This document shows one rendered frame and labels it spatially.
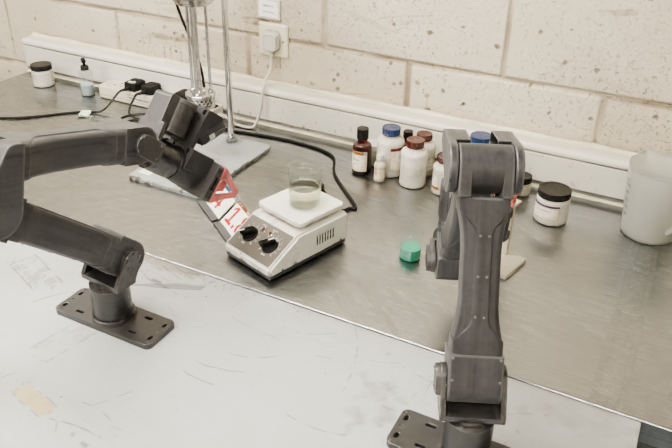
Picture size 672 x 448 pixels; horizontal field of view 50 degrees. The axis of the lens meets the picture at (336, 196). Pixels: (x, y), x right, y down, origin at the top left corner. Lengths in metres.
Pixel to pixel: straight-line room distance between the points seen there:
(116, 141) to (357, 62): 0.85
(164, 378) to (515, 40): 1.01
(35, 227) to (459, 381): 0.59
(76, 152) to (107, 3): 1.20
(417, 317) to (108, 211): 0.70
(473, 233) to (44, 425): 0.63
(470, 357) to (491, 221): 0.17
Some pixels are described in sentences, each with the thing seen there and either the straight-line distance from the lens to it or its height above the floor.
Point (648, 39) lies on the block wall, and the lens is 1.60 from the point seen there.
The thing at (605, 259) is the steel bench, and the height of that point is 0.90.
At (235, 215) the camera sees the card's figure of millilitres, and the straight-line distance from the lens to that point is 1.47.
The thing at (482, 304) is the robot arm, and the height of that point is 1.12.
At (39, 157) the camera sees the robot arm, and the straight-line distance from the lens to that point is 1.02.
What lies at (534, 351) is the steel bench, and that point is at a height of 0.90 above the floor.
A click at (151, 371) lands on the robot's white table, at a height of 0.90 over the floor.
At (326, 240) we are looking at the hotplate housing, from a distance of 1.37.
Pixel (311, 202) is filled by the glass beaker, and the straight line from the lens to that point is 1.34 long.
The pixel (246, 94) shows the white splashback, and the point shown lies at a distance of 1.94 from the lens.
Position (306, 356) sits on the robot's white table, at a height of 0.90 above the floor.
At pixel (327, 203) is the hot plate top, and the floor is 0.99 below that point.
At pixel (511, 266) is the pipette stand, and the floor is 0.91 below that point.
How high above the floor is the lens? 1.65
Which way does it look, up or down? 28 degrees down
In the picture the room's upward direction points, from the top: 1 degrees clockwise
